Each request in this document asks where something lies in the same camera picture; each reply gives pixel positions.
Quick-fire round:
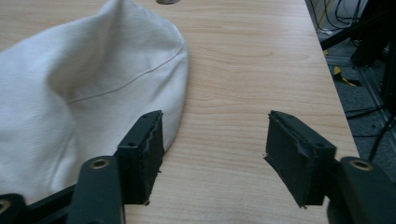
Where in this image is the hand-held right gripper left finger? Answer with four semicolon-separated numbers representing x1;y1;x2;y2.
114;109;165;206

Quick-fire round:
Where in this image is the yellow and black floor tape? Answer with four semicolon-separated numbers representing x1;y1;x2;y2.
332;65;362;88

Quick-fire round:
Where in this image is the black floor cable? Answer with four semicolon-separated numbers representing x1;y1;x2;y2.
345;105;396;162

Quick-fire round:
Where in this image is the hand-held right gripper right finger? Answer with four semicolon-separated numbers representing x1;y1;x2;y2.
263;110;338;208

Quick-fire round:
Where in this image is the white cloth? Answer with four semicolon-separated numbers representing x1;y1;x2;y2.
0;0;190;205

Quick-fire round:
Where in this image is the black cables bundle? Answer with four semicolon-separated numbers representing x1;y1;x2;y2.
311;0;370;32

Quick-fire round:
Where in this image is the black metal stand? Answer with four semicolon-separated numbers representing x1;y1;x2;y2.
320;0;396;68

